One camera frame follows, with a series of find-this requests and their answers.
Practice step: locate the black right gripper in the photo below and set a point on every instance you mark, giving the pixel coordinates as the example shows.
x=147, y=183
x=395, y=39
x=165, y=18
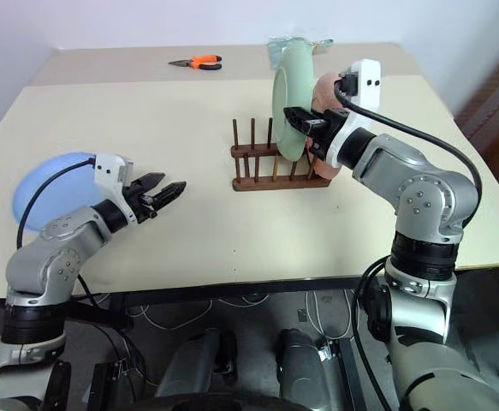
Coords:
x=324, y=143

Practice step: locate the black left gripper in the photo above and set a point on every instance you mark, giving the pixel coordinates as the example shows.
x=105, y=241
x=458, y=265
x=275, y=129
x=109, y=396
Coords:
x=142, y=201

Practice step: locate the green plate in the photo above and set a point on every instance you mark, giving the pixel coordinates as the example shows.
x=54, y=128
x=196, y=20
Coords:
x=294, y=85

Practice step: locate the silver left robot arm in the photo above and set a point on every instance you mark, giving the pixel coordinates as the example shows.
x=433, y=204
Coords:
x=52, y=257

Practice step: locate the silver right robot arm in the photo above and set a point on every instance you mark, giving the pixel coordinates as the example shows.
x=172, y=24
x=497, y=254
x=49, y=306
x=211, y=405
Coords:
x=424, y=201

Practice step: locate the wooden dish rack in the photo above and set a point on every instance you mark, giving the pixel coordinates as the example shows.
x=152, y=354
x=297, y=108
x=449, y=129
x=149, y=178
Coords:
x=275, y=186

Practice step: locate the pink plate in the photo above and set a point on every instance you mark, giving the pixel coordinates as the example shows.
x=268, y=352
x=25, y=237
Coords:
x=324, y=92

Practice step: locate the pale clear plastic bag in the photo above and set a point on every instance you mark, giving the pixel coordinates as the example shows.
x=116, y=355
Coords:
x=277, y=48

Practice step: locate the blue plate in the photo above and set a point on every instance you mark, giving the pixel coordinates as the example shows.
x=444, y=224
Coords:
x=61, y=197

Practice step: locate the dark grey rounded shell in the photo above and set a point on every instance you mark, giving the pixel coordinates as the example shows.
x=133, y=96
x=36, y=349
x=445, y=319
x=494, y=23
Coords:
x=195, y=364
x=302, y=368

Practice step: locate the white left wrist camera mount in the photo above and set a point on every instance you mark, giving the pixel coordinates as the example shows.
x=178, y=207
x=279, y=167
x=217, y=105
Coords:
x=108, y=169

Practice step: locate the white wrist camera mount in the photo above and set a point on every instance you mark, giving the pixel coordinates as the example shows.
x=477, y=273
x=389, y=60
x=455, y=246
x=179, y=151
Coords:
x=369, y=92
x=108, y=169

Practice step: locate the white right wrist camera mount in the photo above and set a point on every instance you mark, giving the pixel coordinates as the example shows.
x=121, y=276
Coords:
x=369, y=92

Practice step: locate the black table frame bar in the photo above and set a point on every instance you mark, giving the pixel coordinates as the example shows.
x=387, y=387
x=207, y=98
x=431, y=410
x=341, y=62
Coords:
x=215, y=292

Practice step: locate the black metal bracket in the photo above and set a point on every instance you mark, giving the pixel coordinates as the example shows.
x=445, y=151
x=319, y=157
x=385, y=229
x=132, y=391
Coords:
x=112, y=381

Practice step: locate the black aluminium profile rail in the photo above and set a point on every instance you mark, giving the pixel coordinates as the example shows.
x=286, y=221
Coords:
x=352, y=372

